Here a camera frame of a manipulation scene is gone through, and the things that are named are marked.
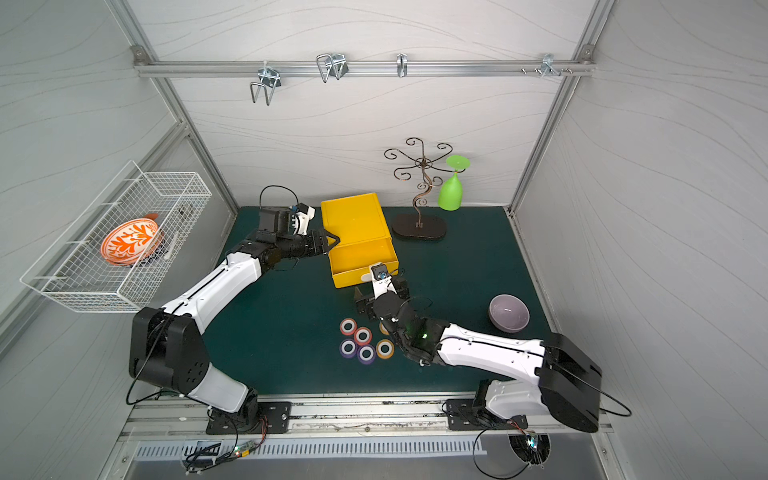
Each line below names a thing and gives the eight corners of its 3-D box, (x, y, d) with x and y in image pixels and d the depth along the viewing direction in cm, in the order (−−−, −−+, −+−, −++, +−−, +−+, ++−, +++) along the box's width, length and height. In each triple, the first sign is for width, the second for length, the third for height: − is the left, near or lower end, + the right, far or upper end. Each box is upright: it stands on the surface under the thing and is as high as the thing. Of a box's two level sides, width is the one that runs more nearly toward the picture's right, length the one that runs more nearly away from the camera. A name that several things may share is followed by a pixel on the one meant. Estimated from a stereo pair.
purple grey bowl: (489, 337, 90) (495, 327, 84) (482, 305, 97) (488, 294, 91) (525, 337, 90) (534, 327, 84) (516, 305, 97) (523, 294, 91)
